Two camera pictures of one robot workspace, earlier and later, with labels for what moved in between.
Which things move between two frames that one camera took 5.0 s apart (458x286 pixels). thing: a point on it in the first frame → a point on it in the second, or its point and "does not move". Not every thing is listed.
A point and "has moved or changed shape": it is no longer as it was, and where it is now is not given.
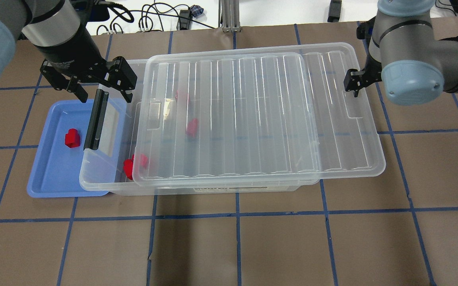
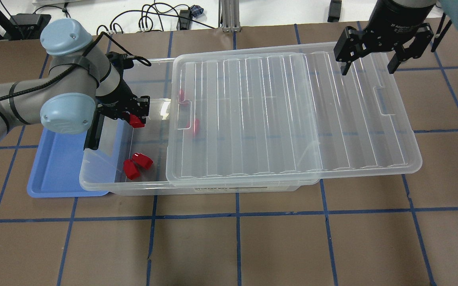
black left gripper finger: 75,87 → 125,115
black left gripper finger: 121,77 → 143,107
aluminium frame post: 228,16 does not move
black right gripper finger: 354,80 → 349,47
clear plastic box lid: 263,118 has moved or changed shape
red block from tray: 72,138 → 135,122
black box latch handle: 92,142 does not move
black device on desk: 334,11 does not move
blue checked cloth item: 195,10 does not move
